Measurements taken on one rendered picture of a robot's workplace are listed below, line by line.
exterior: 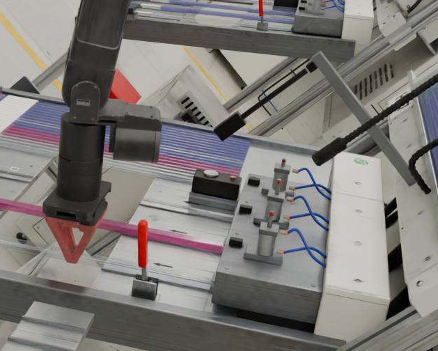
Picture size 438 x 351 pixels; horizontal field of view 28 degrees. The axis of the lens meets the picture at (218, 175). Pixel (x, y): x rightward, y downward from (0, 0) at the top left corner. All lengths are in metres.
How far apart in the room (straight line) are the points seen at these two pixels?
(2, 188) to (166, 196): 0.26
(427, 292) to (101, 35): 0.47
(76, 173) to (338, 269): 0.35
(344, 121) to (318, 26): 0.27
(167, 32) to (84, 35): 1.44
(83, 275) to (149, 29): 0.89
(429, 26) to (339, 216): 1.22
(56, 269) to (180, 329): 0.71
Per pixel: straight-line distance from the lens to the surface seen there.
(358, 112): 1.23
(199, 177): 1.39
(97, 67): 1.05
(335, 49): 2.43
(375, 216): 1.29
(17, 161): 1.50
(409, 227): 1.15
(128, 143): 1.10
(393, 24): 2.38
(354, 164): 1.47
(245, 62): 5.83
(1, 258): 2.77
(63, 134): 1.11
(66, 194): 1.13
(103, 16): 1.04
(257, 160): 1.62
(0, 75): 3.45
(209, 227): 1.34
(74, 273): 1.81
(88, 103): 1.06
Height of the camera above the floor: 1.55
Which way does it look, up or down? 20 degrees down
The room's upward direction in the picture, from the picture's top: 55 degrees clockwise
